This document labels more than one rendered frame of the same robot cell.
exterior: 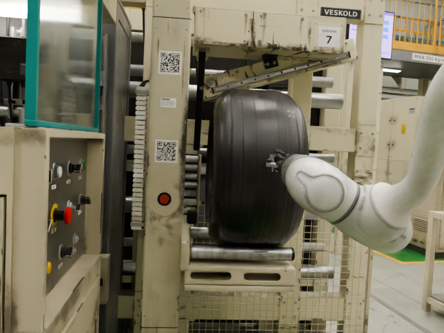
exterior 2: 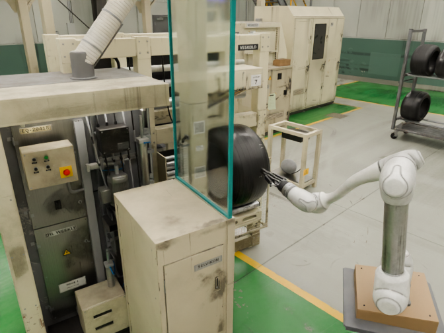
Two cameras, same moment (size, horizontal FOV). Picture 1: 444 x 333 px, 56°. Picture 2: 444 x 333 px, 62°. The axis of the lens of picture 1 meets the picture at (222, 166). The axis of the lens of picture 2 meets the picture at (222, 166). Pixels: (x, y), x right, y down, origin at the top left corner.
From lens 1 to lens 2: 1.48 m
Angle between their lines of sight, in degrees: 33
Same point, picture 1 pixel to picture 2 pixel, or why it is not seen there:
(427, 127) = (347, 189)
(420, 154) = (341, 193)
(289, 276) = (259, 214)
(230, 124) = (239, 159)
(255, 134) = (251, 162)
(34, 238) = (232, 254)
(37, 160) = (232, 228)
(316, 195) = (309, 208)
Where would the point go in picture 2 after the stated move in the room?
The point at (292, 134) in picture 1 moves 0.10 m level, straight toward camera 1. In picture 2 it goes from (265, 157) to (271, 163)
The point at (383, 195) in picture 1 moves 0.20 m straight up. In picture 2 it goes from (324, 199) to (328, 166)
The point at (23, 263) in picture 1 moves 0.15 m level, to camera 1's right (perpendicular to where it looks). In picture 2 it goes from (228, 263) to (255, 254)
